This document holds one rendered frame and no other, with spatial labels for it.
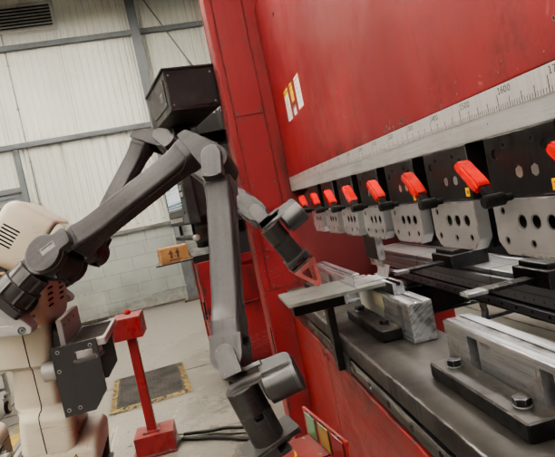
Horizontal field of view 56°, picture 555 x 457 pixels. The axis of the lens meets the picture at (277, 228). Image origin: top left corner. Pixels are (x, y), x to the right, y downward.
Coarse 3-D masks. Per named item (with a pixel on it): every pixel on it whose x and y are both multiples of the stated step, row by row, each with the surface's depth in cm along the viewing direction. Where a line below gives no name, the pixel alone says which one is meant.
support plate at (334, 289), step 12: (360, 276) 151; (312, 288) 147; (324, 288) 143; (336, 288) 140; (348, 288) 136; (360, 288) 134; (372, 288) 135; (288, 300) 137; (300, 300) 134; (312, 300) 132
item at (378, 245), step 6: (366, 234) 145; (366, 240) 146; (372, 240) 141; (378, 240) 139; (366, 246) 147; (372, 246) 142; (378, 246) 139; (366, 252) 148; (372, 252) 143; (378, 252) 139; (384, 252) 139; (372, 258) 147; (378, 258) 139; (384, 258) 139; (378, 264) 143
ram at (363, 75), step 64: (320, 0) 131; (384, 0) 95; (448, 0) 74; (512, 0) 61; (320, 64) 143; (384, 64) 101; (448, 64) 78; (512, 64) 63; (320, 128) 157; (384, 128) 108; (512, 128) 66
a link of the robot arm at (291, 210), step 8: (288, 200) 139; (248, 208) 138; (256, 208) 138; (280, 208) 139; (288, 208) 138; (296, 208) 136; (256, 216) 137; (264, 216) 136; (272, 216) 138; (288, 216) 136; (296, 216) 136; (304, 216) 137; (264, 224) 139; (288, 224) 136; (296, 224) 137
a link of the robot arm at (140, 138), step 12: (132, 132) 154; (144, 132) 153; (132, 144) 153; (144, 144) 153; (156, 144) 151; (132, 156) 153; (144, 156) 154; (120, 168) 152; (132, 168) 152; (120, 180) 151; (108, 192) 150; (108, 240) 152; (108, 252) 151
